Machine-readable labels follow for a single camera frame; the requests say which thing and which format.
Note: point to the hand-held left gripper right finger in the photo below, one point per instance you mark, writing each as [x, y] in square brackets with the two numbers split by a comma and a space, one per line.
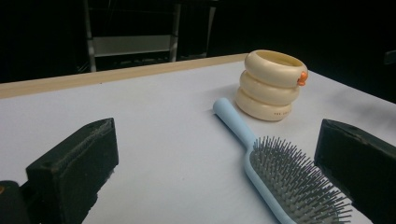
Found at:
[361, 161]

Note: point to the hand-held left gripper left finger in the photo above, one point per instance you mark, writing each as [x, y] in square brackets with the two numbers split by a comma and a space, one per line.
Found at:
[74, 168]

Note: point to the cream ribbed cup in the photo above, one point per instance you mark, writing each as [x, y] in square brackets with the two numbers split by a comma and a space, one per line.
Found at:
[267, 90]

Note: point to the light blue hairbrush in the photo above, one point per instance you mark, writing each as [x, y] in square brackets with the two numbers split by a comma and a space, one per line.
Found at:
[233, 121]

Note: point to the wooden board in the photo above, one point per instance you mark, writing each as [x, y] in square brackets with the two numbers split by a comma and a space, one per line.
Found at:
[93, 77]

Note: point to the grey metal stand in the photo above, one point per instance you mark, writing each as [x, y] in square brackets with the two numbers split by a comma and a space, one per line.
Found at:
[130, 45]

